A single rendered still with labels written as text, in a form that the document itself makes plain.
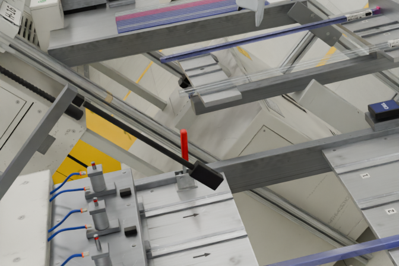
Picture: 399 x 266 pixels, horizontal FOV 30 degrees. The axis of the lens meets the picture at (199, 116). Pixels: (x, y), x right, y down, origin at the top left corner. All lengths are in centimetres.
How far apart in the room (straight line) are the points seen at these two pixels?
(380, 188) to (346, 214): 119
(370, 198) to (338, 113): 44
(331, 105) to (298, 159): 28
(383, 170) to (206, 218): 31
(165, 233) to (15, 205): 24
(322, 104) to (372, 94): 136
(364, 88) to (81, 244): 205
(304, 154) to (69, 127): 93
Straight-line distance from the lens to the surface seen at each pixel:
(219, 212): 121
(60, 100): 94
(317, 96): 158
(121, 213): 115
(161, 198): 128
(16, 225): 116
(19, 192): 125
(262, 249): 241
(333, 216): 241
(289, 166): 135
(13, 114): 210
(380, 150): 133
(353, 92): 305
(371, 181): 125
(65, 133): 211
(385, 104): 138
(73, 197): 123
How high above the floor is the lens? 154
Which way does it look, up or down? 22 degrees down
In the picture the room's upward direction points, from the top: 58 degrees counter-clockwise
